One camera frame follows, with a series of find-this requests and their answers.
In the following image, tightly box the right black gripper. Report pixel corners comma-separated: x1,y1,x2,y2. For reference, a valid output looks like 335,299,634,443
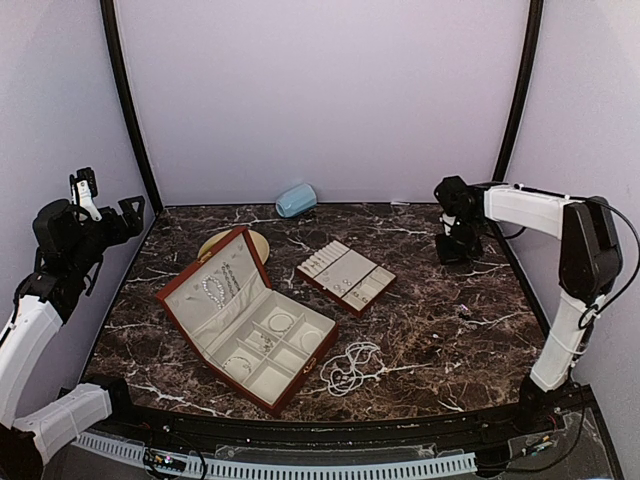
435,215,484,267

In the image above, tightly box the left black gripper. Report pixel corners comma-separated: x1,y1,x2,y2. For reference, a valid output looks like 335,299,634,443
68,196,144,275

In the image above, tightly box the small red jewelry tray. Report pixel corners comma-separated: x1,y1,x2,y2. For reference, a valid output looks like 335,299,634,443
296,240,396,318

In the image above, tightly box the white bangle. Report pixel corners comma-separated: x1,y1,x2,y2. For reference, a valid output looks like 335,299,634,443
300,331,323,353

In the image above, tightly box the silver link bracelet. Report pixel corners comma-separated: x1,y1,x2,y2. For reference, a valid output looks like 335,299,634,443
222,354,254,375

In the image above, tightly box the large red jewelry box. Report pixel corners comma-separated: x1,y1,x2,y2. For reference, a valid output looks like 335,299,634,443
156,227,338,416

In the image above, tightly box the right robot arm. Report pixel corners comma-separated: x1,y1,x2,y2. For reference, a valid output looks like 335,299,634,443
434,176,623,434

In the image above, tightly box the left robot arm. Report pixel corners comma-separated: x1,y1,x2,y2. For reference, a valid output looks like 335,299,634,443
1,196,145,479

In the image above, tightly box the light blue faceted cup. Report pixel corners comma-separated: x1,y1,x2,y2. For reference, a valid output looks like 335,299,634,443
275,183,317,218

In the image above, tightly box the beige plate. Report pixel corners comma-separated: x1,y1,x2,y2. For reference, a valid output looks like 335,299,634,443
197,229,270,264

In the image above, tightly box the long white pearl necklace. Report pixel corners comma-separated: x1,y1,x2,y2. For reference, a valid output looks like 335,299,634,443
320,341,384,399

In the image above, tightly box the chunky pearl necklace in lid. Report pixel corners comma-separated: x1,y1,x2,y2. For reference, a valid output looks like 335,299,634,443
202,275,227,309

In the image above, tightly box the white cable duct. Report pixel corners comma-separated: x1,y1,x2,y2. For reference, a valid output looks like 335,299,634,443
73,432,477,479

